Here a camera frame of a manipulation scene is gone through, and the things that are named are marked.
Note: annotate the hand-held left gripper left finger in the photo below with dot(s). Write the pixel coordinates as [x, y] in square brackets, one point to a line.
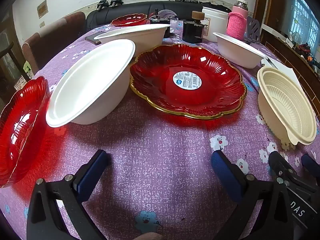
[92, 172]

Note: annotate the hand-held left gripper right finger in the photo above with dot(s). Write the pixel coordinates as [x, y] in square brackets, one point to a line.
[226, 173]

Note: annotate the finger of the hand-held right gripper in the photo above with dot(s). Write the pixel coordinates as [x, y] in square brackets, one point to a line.
[278, 163]
[311, 163]

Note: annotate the cream plastic bowl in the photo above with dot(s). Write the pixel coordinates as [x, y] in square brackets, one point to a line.
[287, 105]

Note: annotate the deep red ribbed plate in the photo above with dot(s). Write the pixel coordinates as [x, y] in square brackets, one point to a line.
[20, 130]

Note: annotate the large white bowl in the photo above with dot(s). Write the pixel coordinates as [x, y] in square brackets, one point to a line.
[87, 87]
[150, 40]

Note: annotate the large red gold-rimmed plate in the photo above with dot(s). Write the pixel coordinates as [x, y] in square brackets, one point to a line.
[162, 85]

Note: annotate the small white bowl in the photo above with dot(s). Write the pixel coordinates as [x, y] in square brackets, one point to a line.
[237, 52]

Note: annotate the person's left hand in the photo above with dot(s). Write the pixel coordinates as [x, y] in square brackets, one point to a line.
[150, 237]

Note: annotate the purple floral tablecloth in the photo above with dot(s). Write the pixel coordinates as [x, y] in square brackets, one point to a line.
[160, 155]

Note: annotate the white notepad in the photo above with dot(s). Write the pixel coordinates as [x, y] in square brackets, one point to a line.
[285, 68]

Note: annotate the wooden sideboard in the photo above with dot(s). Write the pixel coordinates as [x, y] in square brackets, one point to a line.
[287, 52]

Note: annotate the black smartphone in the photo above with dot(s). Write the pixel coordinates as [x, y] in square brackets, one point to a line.
[91, 39]

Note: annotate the black phone stand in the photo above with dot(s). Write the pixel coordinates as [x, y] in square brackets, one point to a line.
[252, 28]

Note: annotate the bottle in pink knitted sleeve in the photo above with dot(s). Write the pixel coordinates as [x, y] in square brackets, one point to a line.
[236, 25]

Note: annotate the brown upholstered chair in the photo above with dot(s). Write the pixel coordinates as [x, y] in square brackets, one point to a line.
[62, 30]

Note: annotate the black jar with cork lid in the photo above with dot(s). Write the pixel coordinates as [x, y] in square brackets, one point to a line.
[191, 31]

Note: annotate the window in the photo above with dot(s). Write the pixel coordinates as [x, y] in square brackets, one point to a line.
[302, 12]

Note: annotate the small red gold-rimmed plate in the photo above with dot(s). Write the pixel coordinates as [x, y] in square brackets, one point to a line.
[127, 20]

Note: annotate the white canister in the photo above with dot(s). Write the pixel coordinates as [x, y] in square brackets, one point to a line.
[215, 17]

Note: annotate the black device on sofa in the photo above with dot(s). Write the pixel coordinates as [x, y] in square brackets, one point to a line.
[116, 2]
[102, 5]

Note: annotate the clear plastic container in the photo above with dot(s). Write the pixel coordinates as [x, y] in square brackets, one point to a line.
[170, 15]

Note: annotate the black leather sofa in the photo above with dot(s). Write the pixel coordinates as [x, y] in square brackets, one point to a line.
[140, 8]

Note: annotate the wooden door frame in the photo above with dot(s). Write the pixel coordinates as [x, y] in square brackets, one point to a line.
[263, 2]

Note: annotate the small wall plaque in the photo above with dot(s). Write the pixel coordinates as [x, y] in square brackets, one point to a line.
[42, 8]

